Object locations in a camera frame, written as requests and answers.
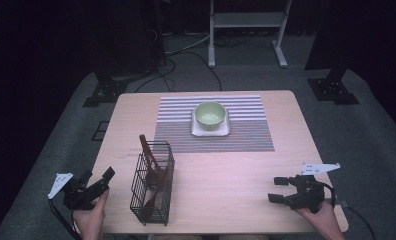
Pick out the black floor frame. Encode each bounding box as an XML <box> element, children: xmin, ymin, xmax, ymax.
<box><xmin>91</xmin><ymin>120</ymin><xmax>111</xmax><ymax>142</ymax></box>

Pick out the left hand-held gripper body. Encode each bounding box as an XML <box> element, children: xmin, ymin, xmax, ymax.
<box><xmin>47</xmin><ymin>172</ymin><xmax>98</xmax><ymax>211</ymax></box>

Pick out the person's right hand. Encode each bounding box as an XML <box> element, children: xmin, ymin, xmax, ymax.
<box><xmin>293</xmin><ymin>200</ymin><xmax>347</xmax><ymax>240</ymax></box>

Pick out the green bowl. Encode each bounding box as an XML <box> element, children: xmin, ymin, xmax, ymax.
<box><xmin>194</xmin><ymin>100</ymin><xmax>227</xmax><ymax>132</ymax></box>

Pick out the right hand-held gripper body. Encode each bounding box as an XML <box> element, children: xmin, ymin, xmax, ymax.
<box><xmin>285</xmin><ymin>162</ymin><xmax>341</xmax><ymax>215</ymax></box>

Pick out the black stand base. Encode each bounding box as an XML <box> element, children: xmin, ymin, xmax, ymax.
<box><xmin>82</xmin><ymin>79</ymin><xmax>129</xmax><ymax>109</ymax></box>
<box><xmin>306</xmin><ymin>77</ymin><xmax>361</xmax><ymax>106</ymax></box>

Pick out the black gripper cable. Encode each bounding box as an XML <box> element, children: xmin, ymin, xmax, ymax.
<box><xmin>320</xmin><ymin>182</ymin><xmax>377</xmax><ymax>240</ymax></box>
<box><xmin>47</xmin><ymin>198</ymin><xmax>84</xmax><ymax>240</ymax></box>

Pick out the white metal stand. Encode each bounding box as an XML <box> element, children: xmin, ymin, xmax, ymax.
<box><xmin>207</xmin><ymin>0</ymin><xmax>293</xmax><ymax>70</ymax></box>

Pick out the striped placemat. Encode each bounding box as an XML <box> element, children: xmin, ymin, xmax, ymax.
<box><xmin>153</xmin><ymin>95</ymin><xmax>276</xmax><ymax>154</ymax></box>

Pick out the grey floor cable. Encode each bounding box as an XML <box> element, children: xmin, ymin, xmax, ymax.
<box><xmin>165</xmin><ymin>33</ymin><xmax>211</xmax><ymax>56</ymax></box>

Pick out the dark wooden spoon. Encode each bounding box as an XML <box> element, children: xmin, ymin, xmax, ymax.
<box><xmin>142</xmin><ymin>165</ymin><xmax>170</xmax><ymax>218</ymax></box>

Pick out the brown wooden spatula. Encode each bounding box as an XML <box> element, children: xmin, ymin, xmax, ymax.
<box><xmin>138</xmin><ymin>133</ymin><xmax>164</xmax><ymax>188</ymax></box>

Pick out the person's left hand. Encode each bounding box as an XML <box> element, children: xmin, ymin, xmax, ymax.
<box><xmin>72</xmin><ymin>189</ymin><xmax>110</xmax><ymax>240</ymax></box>

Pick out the black floor cable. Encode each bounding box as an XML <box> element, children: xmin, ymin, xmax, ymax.
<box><xmin>185</xmin><ymin>50</ymin><xmax>223</xmax><ymax>92</ymax></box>
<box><xmin>133</xmin><ymin>58</ymin><xmax>177</xmax><ymax>94</ymax></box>

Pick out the white square plate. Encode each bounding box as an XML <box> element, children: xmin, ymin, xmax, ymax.
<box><xmin>190</xmin><ymin>108</ymin><xmax>231</xmax><ymax>138</ymax></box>

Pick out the black wire basket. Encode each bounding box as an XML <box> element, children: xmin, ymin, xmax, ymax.
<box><xmin>129</xmin><ymin>140</ymin><xmax>176</xmax><ymax>227</ymax></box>

